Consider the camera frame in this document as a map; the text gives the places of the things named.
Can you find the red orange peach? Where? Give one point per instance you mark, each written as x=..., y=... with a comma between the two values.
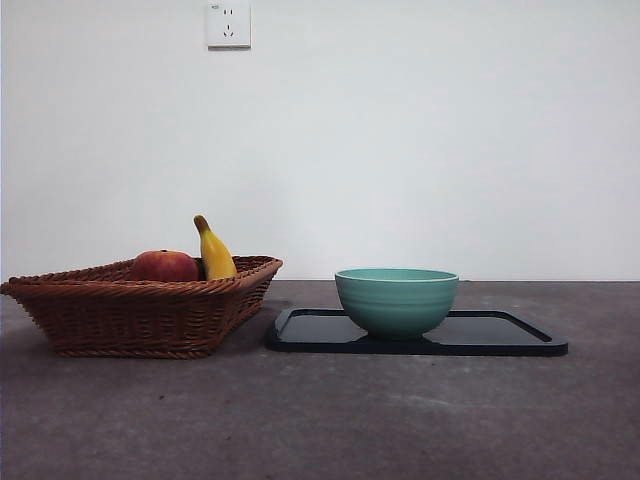
x=165, y=267

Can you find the teal ribbed bowl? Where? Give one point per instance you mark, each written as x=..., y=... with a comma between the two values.
x=396, y=305

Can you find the yellow banana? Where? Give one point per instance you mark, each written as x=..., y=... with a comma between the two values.
x=216, y=257

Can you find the black rectangular tray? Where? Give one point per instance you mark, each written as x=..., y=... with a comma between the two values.
x=490, y=335

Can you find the white wall socket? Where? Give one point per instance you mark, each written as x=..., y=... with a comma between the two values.
x=237, y=25

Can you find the brown wicker basket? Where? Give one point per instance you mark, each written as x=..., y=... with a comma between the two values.
x=132, y=320

